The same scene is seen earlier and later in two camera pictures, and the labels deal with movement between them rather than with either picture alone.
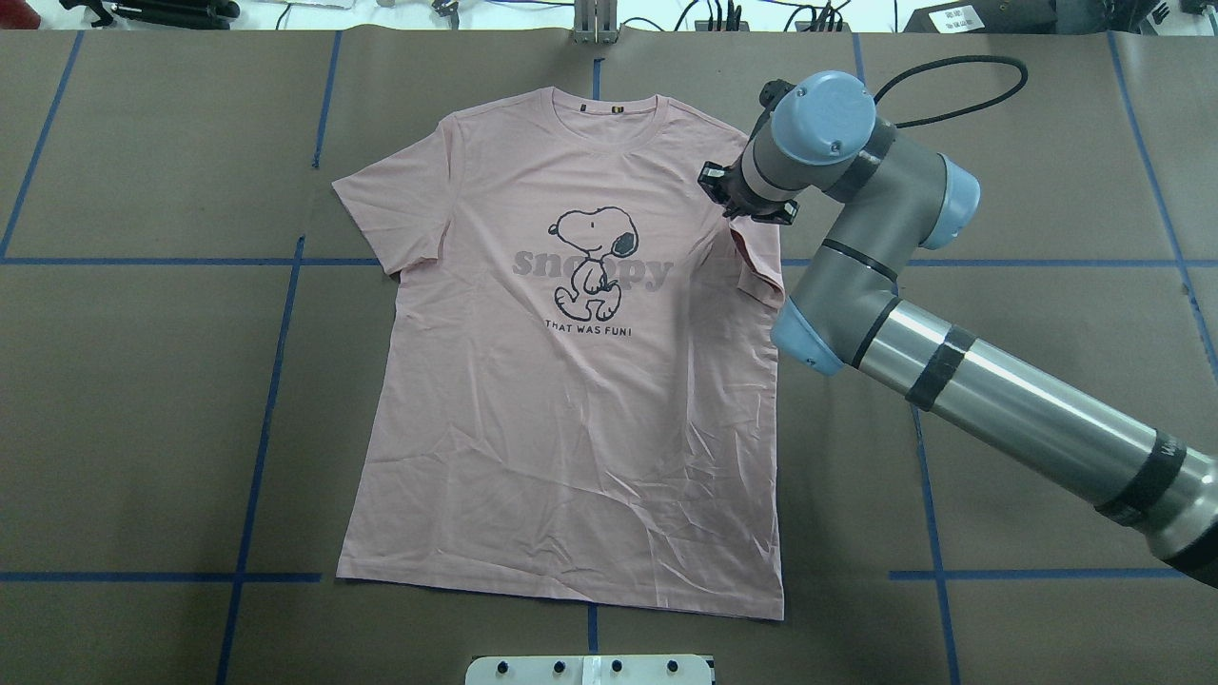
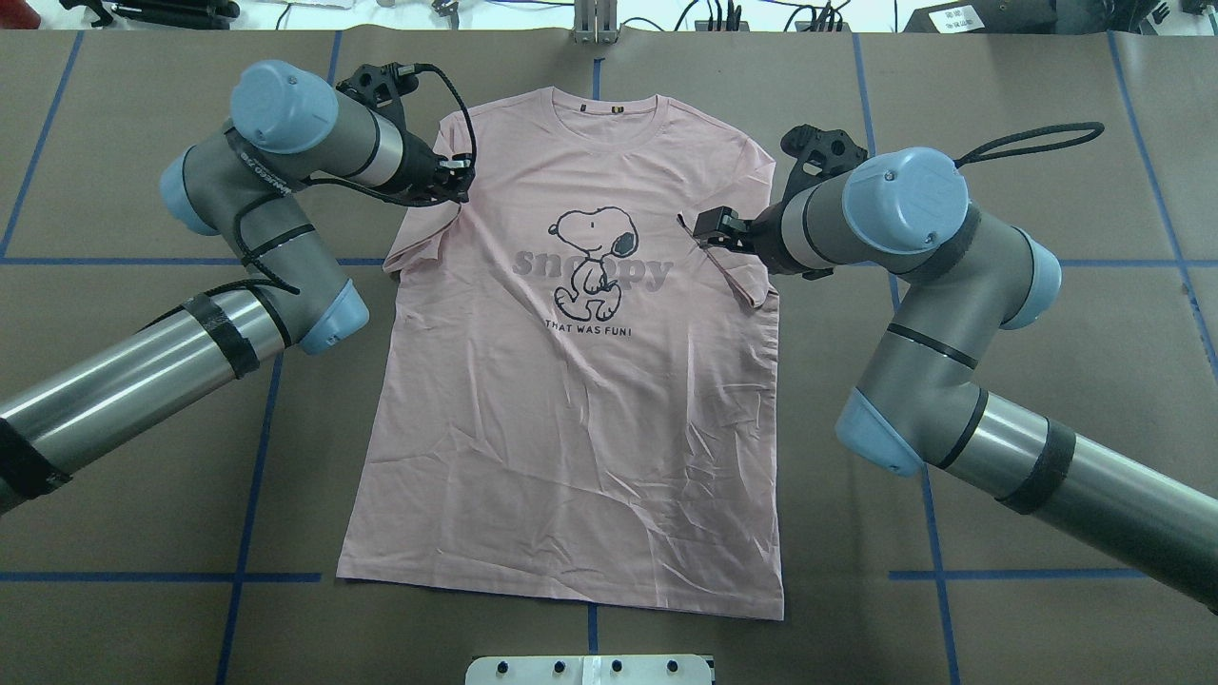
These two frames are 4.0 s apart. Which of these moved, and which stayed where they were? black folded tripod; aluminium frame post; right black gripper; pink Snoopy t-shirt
Moved: right black gripper
Stayed: black folded tripod; aluminium frame post; pink Snoopy t-shirt
